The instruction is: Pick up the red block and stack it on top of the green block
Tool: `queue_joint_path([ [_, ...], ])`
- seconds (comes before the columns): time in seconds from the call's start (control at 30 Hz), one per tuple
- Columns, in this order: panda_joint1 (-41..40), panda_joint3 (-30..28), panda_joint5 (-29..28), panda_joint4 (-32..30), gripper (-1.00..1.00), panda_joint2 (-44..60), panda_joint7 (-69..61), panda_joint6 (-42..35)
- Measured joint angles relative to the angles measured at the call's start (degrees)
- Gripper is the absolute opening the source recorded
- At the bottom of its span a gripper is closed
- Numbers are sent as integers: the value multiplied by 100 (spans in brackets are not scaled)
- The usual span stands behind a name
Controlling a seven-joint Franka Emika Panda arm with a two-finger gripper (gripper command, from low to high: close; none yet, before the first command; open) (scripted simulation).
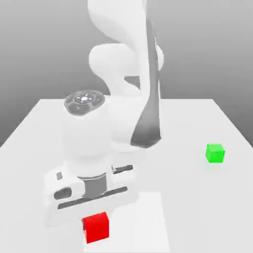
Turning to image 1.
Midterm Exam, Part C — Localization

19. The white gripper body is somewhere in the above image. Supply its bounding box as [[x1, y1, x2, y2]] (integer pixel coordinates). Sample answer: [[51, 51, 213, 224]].
[[45, 182, 139, 228]]

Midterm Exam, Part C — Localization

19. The small red cube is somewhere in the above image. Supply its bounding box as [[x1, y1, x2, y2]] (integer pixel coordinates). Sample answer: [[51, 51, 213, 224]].
[[82, 211, 110, 244]]

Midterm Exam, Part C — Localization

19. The small green cube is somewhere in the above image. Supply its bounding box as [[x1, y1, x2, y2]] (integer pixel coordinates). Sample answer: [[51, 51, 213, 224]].
[[205, 143, 226, 164]]

